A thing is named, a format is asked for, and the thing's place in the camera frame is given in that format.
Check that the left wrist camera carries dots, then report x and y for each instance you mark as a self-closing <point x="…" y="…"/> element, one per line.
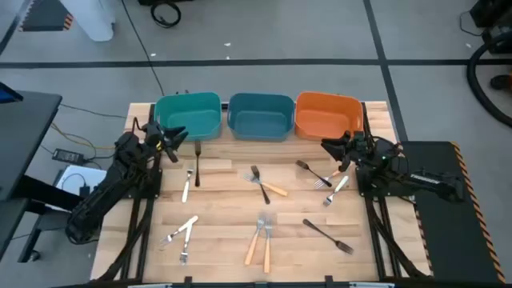
<point x="152" y="129"/>

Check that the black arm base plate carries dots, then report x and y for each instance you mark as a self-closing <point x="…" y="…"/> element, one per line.
<point x="154" y="192"/>
<point x="366" y="188"/>

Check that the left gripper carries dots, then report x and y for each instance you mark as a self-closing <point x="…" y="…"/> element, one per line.
<point x="156" y="138"/>

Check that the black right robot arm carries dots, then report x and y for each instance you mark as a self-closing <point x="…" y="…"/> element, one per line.
<point x="424" y="178"/>

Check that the orange plastic bin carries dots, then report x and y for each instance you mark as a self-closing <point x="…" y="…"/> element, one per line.
<point x="324" y="120"/>

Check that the small hazard-striped mat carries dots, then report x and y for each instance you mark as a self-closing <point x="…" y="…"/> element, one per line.
<point x="46" y="16"/>

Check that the small black charger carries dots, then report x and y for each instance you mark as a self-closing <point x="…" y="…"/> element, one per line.
<point x="84" y="190"/>

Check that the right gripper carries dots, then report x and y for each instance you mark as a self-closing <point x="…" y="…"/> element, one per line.
<point x="359" y="148"/>

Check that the laptop screen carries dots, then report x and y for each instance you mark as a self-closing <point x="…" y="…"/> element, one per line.
<point x="6" y="94"/>

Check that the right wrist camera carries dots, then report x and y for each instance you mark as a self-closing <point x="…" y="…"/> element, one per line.
<point x="357" y="138"/>

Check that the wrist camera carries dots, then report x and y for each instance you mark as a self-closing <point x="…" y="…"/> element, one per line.
<point x="357" y="138"/>
<point x="152" y="129"/>

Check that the black power adapter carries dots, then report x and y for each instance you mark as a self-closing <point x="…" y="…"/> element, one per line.
<point x="67" y="156"/>

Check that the black equipment box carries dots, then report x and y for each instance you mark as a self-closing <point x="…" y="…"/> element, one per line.
<point x="494" y="20"/>

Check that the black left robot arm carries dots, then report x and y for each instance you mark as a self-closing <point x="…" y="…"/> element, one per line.
<point x="104" y="192"/>

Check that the blue plastic bin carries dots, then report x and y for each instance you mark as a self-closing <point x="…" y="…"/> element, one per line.
<point x="260" y="122"/>

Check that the black desk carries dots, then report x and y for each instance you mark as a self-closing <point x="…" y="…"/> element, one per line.
<point x="24" y="132"/>

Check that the black hazard-striped platform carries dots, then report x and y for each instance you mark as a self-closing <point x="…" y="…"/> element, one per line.
<point x="452" y="224"/>

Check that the teal green plastic bin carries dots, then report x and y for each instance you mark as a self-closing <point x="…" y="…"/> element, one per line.
<point x="188" y="120"/>

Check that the black fork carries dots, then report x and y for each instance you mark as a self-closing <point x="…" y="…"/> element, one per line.
<point x="314" y="173"/>
<point x="197" y="168"/>
<point x="326" y="235"/>
<point x="262" y="188"/>

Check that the white pillar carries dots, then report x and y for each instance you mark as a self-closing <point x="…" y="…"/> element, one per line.
<point x="90" y="18"/>

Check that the white flat box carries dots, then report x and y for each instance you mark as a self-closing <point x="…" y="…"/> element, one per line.
<point x="76" y="176"/>

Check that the black aluminium frame rail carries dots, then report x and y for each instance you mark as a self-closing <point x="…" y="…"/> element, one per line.
<point x="138" y="240"/>
<point x="378" y="236"/>
<point x="256" y="285"/>

